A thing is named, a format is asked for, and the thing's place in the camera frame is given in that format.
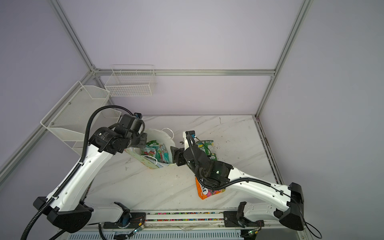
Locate teal Fox's candy bag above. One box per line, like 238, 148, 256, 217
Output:
141, 140, 159, 158
155, 145, 170, 164

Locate green candy bag right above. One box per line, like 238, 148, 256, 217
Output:
196, 140, 218, 161

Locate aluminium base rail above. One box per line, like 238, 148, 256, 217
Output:
58, 210, 313, 240

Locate black corrugated cable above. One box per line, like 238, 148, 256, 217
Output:
185, 133, 293, 199
20, 104, 134, 240

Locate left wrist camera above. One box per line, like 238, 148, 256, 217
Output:
115, 113, 145, 135

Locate aluminium frame posts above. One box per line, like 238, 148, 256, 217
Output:
1, 1, 313, 189

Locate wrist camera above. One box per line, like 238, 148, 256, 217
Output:
183, 131, 196, 149
115, 113, 145, 135

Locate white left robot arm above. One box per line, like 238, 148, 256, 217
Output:
34, 115, 147, 233

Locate black corrugated cable left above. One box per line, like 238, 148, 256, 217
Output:
20, 104, 134, 240

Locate white mesh shelf upper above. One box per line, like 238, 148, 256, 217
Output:
41, 81, 110, 142

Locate orange Fox's candy bag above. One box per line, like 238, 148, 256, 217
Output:
195, 178, 226, 200

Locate white wire basket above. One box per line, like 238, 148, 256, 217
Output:
105, 65, 157, 97

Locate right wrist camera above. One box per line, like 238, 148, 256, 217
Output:
183, 131, 196, 149

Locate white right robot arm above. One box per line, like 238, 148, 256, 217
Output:
171, 145, 305, 231

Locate black corrugated cable right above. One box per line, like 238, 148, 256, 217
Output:
185, 133, 293, 199

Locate white printed paper bag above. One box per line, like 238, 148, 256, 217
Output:
125, 128, 175, 170

